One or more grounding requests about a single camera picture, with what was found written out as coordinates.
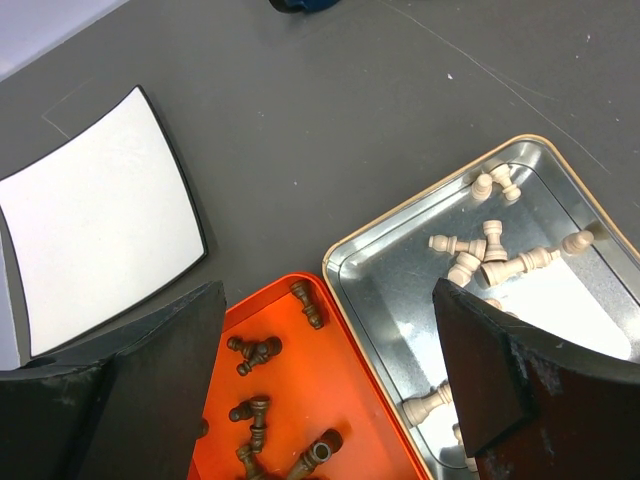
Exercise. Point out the white pawn in tin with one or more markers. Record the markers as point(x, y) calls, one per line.
point(452, 245)
point(502, 176)
point(481, 188)
point(577, 243)

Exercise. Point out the dark chess pawn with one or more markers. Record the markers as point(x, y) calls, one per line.
point(245, 347)
point(263, 352)

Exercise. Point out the dark chess piece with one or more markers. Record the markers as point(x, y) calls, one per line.
point(254, 470)
point(254, 409)
point(302, 291)

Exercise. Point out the white bishop in tin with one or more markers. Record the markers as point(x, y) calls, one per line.
point(496, 273)

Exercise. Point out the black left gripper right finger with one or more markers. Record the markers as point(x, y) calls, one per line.
point(532, 405)

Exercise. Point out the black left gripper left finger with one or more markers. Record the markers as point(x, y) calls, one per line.
point(127, 404)

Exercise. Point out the gold metal tin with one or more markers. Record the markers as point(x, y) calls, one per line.
point(383, 275)

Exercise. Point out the white piece in tin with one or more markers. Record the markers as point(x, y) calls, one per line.
point(418, 409)

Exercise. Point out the dark blue mug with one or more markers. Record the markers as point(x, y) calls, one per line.
point(307, 6)

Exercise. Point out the white square plate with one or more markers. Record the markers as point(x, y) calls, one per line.
point(100, 224)

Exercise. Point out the white rook in tin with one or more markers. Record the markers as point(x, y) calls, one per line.
point(495, 252)

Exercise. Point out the orange metal tin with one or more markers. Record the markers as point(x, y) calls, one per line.
point(319, 381)

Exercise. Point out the dark chess rook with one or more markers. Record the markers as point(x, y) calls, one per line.
point(318, 453)

